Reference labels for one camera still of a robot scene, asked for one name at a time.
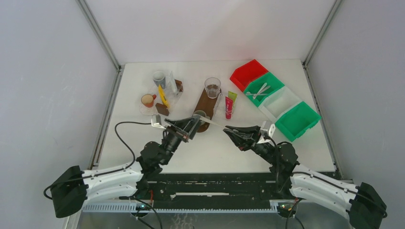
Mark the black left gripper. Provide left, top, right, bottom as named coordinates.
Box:
left=160, top=116, right=200, bottom=166

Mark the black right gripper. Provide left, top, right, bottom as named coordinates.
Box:
left=224, top=125, right=276, bottom=166

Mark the grey ceramic cup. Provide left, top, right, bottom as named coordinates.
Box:
left=192, top=110, right=209, bottom=125

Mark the yellow toothpaste tube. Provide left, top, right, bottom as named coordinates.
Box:
left=158, top=84, right=170, bottom=109

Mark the clear textured acrylic holder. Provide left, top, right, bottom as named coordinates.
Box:
left=214, top=94, right=236, bottom=121

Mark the red toothpaste tube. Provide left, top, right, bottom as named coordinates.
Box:
left=225, top=96, right=234, bottom=120

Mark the green toothpaste tube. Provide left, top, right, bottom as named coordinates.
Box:
left=228, top=91, right=237, bottom=104

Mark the green bin with toothpaste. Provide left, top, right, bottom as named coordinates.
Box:
left=275, top=102, right=321, bottom=142

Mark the white toothpaste tube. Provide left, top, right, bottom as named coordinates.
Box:
left=169, top=71, right=178, bottom=95

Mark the orange ceramic cup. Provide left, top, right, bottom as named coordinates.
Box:
left=141, top=94, right=157, bottom=108

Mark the clear glass tumbler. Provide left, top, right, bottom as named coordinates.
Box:
left=204, top=77, right=221, bottom=99

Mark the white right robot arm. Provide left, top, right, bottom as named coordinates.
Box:
left=223, top=125, right=388, bottom=229

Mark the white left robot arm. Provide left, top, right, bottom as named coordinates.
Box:
left=43, top=114, right=202, bottom=219

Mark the brown oval wooden tray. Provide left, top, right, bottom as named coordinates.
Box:
left=194, top=89, right=222, bottom=120

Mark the clear textured oval tray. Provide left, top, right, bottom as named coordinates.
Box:
left=139, top=102, right=158, bottom=116

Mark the green bin with toothbrushes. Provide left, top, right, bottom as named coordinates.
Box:
left=243, top=72, right=285, bottom=107

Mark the white storage bin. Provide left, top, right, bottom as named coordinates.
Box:
left=258, top=86, right=303, bottom=123

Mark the red storage bin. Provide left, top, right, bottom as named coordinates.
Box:
left=230, top=59, right=268, bottom=92

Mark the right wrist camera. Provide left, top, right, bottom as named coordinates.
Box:
left=257, top=120, right=276, bottom=144

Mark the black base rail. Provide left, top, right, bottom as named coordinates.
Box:
left=120, top=172, right=309, bottom=211

